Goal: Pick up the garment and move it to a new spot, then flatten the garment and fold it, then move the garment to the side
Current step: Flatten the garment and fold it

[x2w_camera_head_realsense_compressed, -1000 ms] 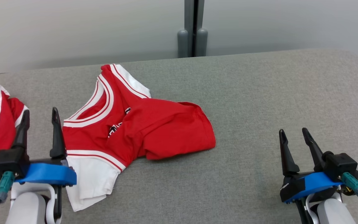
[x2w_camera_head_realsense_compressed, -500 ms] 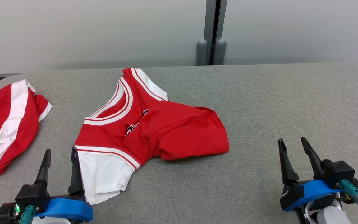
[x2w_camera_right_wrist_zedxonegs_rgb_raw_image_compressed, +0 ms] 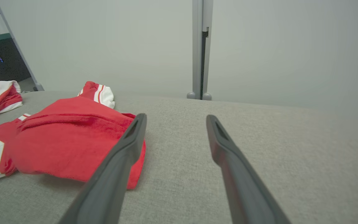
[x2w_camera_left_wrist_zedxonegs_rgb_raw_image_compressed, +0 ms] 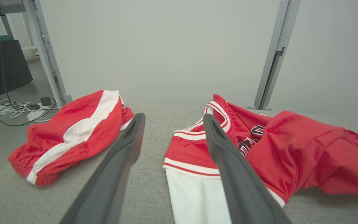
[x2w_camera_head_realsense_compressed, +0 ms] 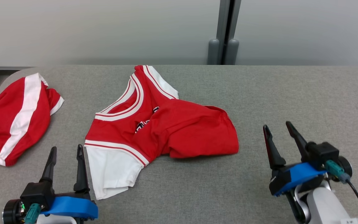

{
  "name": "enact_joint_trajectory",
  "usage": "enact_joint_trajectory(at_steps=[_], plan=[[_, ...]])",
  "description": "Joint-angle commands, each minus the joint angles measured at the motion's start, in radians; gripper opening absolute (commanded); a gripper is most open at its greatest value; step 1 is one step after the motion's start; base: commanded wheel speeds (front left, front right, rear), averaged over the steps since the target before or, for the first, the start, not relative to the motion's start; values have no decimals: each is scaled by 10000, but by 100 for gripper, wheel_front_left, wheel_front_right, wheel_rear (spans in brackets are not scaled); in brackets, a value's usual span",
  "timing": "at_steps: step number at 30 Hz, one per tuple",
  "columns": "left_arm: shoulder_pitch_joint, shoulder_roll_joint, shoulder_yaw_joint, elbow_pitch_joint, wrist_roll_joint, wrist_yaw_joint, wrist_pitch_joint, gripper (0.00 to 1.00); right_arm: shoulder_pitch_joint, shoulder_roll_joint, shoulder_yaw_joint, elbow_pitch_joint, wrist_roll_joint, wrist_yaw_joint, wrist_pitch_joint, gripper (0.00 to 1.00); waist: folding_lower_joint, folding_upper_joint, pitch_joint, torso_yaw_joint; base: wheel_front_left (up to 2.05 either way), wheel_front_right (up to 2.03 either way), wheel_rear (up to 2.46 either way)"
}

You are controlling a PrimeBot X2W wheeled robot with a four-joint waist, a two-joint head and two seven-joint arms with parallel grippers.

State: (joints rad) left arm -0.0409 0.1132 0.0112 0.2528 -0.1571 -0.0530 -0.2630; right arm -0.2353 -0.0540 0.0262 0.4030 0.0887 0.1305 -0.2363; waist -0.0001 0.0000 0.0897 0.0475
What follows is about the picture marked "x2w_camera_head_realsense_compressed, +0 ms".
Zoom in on red shorts with white stripe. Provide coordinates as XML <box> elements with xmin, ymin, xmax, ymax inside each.
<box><xmin>0</xmin><ymin>73</ymin><xmax>65</xmax><ymax>167</ymax></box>

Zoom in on red jersey with white sleeves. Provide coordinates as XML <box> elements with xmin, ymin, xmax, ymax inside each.
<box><xmin>84</xmin><ymin>65</ymin><xmax>239</xmax><ymax>200</ymax></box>

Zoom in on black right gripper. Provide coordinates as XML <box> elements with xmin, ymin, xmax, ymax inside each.
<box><xmin>263</xmin><ymin>121</ymin><xmax>353</xmax><ymax>196</ymax></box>

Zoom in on grey vertical wall post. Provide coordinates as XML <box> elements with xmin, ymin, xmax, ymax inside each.
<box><xmin>216</xmin><ymin>0</ymin><xmax>241</xmax><ymax>65</ymax></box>

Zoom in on teal camera cable connector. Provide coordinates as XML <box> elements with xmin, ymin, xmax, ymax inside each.
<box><xmin>325</xmin><ymin>160</ymin><xmax>351</xmax><ymax>184</ymax></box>
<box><xmin>25</xmin><ymin>203</ymin><xmax>42</xmax><ymax>224</ymax></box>

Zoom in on blue right camera mount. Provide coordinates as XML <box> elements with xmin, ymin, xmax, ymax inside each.
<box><xmin>274</xmin><ymin>162</ymin><xmax>327</xmax><ymax>196</ymax></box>

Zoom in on grey rounded post foot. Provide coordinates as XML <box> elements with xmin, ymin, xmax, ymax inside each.
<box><xmin>226</xmin><ymin>39</ymin><xmax>239</xmax><ymax>65</ymax></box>
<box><xmin>208</xmin><ymin>39</ymin><xmax>220</xmax><ymax>65</ymax></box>

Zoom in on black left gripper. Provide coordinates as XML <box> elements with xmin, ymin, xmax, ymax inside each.
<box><xmin>2</xmin><ymin>144</ymin><xmax>92</xmax><ymax>224</ymax></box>

